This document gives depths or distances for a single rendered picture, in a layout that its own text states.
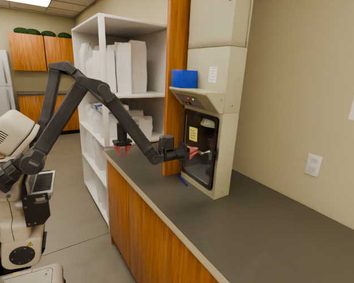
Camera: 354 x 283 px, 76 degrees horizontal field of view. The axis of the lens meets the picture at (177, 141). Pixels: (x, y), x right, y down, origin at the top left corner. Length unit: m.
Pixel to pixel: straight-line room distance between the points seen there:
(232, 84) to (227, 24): 0.26
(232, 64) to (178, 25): 0.42
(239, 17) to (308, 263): 1.02
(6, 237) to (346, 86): 1.67
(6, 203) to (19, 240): 0.18
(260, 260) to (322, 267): 0.22
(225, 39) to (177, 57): 0.34
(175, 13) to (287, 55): 0.64
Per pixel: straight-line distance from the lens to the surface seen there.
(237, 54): 1.14
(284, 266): 1.01
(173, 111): 1.38
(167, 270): 1.37
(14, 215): 1.34
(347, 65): 1.30
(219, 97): 1.08
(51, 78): 1.46
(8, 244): 1.37
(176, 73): 1.23
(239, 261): 0.97
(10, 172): 1.04
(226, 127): 1.15
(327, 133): 1.33
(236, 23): 1.13
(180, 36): 1.38
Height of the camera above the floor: 1.60
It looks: 17 degrees down
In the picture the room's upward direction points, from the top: 3 degrees clockwise
